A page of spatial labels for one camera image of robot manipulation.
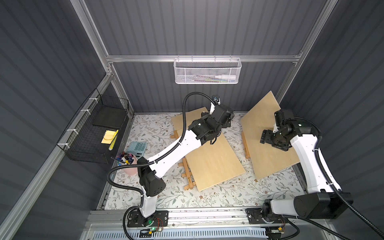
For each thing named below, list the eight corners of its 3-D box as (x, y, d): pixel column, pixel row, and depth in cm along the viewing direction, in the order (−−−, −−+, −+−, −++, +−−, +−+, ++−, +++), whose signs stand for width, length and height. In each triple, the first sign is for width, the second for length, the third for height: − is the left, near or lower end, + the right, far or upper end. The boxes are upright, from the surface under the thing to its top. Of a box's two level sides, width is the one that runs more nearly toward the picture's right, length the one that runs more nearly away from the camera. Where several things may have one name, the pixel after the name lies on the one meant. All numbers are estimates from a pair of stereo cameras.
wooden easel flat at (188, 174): (185, 191, 84) (184, 188, 80) (177, 163, 95) (176, 160, 91) (195, 188, 85) (195, 185, 81) (186, 160, 96) (186, 157, 92)
